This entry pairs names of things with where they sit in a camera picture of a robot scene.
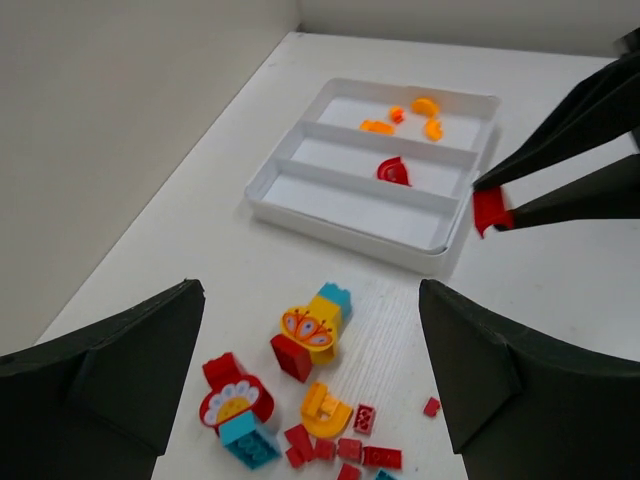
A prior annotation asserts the teal long lego brick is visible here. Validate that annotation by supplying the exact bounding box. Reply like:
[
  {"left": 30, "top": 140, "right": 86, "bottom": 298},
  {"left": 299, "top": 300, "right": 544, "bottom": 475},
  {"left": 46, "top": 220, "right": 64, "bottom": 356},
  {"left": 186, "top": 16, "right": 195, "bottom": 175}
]
[{"left": 219, "top": 410, "right": 281, "bottom": 470}]

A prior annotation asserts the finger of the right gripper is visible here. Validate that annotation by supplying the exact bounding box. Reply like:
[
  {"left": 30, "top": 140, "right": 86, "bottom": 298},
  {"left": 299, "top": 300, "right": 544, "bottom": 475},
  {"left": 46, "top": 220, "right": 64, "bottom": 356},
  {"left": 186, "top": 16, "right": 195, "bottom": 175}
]
[
  {"left": 474, "top": 52, "right": 639, "bottom": 190},
  {"left": 512, "top": 154, "right": 639, "bottom": 229}
]

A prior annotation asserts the red arch lego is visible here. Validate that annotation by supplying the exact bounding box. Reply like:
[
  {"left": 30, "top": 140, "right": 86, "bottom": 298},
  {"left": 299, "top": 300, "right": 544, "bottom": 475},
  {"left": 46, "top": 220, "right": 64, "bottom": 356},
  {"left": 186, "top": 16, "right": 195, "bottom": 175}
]
[{"left": 376, "top": 156, "right": 411, "bottom": 187}]

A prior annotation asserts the yellow arch lego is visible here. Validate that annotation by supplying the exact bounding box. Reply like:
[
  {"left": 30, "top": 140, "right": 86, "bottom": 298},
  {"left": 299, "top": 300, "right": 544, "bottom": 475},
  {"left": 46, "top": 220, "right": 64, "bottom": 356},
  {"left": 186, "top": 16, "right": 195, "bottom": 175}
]
[{"left": 300, "top": 382, "right": 353, "bottom": 439}]

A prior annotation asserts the red curved lego piece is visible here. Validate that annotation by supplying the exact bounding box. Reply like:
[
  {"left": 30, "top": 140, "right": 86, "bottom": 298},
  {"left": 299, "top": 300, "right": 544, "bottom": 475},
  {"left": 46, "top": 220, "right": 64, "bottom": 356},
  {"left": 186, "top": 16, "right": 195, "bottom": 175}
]
[{"left": 472, "top": 187, "right": 515, "bottom": 238}]

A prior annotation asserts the yellow butterfly lego block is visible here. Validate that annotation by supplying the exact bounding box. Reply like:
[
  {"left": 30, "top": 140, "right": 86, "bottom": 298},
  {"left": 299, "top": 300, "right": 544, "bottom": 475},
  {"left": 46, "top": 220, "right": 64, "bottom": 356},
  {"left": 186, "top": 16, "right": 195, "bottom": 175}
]
[{"left": 270, "top": 283, "right": 352, "bottom": 383}]

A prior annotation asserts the orange lego in tray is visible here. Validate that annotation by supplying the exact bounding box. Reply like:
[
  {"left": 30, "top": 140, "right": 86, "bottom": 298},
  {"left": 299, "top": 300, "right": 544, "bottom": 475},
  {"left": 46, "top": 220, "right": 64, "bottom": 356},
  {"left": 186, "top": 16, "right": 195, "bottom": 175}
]
[{"left": 360, "top": 120, "right": 395, "bottom": 135}]

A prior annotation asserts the small red lego cube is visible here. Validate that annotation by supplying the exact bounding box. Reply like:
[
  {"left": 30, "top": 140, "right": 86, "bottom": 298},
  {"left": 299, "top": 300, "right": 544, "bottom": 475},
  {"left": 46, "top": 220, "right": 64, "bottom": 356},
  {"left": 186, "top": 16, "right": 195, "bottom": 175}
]
[{"left": 423, "top": 397, "right": 441, "bottom": 418}]

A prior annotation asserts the orange curved lego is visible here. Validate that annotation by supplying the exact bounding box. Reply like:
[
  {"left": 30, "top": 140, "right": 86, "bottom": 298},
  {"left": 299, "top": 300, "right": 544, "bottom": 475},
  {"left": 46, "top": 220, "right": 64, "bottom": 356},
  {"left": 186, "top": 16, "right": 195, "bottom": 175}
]
[{"left": 424, "top": 118, "right": 444, "bottom": 142}]

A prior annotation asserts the white divided tray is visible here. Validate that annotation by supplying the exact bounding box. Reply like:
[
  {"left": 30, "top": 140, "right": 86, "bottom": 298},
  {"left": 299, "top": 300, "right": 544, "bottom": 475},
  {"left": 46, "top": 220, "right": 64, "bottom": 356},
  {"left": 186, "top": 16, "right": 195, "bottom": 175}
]
[{"left": 245, "top": 78, "right": 500, "bottom": 277}]

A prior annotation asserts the red flower lego block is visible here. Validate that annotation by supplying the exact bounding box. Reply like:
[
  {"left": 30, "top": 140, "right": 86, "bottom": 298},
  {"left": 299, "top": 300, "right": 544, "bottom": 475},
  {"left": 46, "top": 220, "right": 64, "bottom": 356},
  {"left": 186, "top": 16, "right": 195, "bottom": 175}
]
[{"left": 199, "top": 352, "right": 275, "bottom": 434}]

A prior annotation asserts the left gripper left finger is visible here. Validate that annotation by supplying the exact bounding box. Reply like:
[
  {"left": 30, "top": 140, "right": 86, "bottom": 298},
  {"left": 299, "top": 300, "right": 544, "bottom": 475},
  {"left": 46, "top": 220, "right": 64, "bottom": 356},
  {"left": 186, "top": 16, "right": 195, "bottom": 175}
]
[{"left": 1, "top": 280, "right": 205, "bottom": 479}]

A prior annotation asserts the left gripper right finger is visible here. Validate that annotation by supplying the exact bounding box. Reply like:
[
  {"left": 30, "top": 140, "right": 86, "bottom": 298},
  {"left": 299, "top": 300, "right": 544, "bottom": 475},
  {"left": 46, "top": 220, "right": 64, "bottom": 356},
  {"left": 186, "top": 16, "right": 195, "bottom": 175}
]
[{"left": 419, "top": 279, "right": 639, "bottom": 479}]

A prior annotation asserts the red lego brick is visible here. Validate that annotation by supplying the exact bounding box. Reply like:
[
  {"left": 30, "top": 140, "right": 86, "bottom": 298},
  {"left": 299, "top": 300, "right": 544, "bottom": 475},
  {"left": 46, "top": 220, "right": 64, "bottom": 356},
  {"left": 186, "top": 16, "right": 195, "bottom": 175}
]
[{"left": 362, "top": 446, "right": 403, "bottom": 470}]

